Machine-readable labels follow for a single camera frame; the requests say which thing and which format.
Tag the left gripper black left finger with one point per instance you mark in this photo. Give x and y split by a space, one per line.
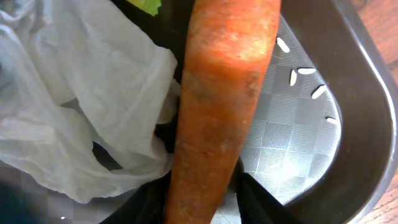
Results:
145 206

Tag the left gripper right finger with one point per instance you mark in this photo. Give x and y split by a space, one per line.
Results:
256 204

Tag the crumpled white napkin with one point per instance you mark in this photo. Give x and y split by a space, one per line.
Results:
82 90

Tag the orange carrot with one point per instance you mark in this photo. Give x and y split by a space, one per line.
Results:
228 49

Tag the green foil snack wrapper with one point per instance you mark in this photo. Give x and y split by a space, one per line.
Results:
148 6

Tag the brown serving tray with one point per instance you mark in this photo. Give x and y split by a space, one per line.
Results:
323 137

